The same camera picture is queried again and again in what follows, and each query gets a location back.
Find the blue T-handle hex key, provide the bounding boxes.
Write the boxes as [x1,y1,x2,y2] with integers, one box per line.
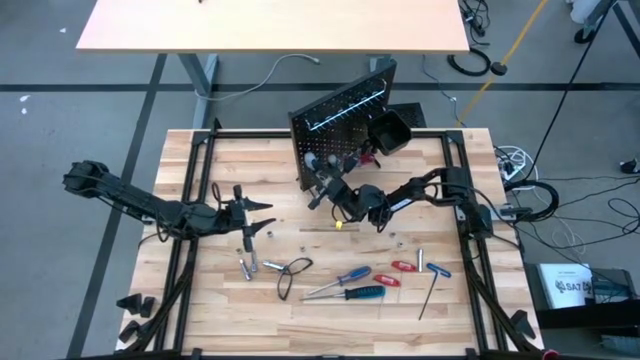
[417,262,453,322]

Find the silver hook rail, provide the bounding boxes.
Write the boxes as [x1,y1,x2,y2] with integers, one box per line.
[308,77,389,132]

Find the black metal pegboard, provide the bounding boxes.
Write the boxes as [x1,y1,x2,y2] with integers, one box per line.
[288,58,399,192]

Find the light wood desk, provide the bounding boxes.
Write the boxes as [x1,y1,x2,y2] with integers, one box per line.
[74,0,471,130]

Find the black floor cables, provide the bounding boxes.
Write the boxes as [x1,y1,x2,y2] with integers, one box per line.
[514,174,640,251]

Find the black plastic pegboard bin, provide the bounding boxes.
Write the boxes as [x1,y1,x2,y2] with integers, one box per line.
[367,109,413,156]

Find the white printed booklet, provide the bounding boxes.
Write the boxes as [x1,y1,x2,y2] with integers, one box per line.
[537,262,595,310]

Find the yellow hanging cord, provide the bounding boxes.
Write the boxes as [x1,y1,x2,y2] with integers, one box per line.
[455,0,551,127]

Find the black equipment case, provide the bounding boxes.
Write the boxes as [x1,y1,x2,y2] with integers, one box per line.
[523,262,640,331]

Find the clear blue Husky screwdriver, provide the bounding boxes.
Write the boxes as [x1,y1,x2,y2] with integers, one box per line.
[307,265,374,297]

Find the black coiled cable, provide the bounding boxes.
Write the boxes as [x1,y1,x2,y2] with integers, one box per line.
[446,47,493,78]

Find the black blue handled screwdriver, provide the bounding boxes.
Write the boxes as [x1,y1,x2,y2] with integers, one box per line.
[298,284,387,302]

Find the grey floor cable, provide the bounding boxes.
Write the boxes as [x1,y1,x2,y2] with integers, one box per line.
[194,53,321,103]

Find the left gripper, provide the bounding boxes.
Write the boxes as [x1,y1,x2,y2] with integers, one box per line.
[213,183,278,255]

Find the white round container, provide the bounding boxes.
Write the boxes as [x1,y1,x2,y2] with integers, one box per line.
[567,0,614,25]

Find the white cable bundle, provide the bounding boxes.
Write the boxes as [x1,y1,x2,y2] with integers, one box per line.
[493,144,535,182]

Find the black cable bundle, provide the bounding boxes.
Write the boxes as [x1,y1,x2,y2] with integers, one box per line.
[458,0,492,47]

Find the black safety glasses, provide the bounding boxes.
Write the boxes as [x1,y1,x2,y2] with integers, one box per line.
[276,256,315,303]

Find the black aluminium table frame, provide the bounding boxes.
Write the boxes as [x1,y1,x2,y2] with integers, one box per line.
[115,118,546,360]

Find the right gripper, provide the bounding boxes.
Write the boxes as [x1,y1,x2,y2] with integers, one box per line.
[307,169,390,225]

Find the black perforated floor plate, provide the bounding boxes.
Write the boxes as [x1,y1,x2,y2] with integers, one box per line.
[394,102,428,130]

